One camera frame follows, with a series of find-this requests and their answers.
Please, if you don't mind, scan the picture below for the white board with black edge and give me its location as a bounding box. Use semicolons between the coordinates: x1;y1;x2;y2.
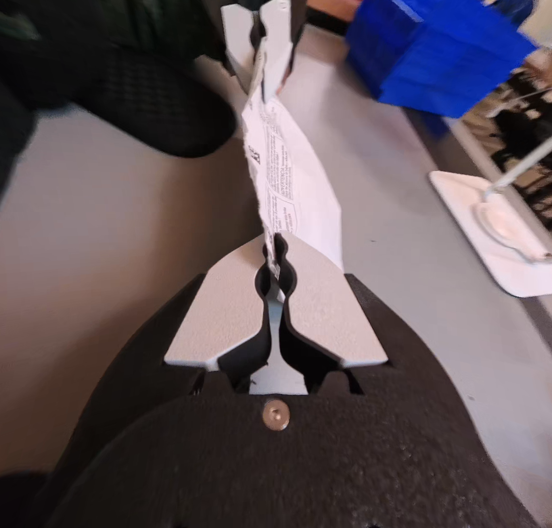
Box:
428;137;552;298

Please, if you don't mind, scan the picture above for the torn white paper bag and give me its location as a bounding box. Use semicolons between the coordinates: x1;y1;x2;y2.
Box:
241;36;344;395

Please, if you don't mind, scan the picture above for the blue plastic bin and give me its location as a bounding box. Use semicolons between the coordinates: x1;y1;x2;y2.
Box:
345;0;539;137

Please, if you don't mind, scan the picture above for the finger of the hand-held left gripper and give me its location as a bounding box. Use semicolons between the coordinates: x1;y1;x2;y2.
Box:
221;3;261;96
259;0;295;102

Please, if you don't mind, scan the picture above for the grey desk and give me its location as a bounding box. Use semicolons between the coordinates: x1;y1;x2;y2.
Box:
0;23;552;528

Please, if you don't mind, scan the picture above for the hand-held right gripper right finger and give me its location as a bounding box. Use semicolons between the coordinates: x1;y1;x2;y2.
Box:
275;232;390;394

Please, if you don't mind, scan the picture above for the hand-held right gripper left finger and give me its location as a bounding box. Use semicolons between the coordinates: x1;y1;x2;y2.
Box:
164;236;273;394

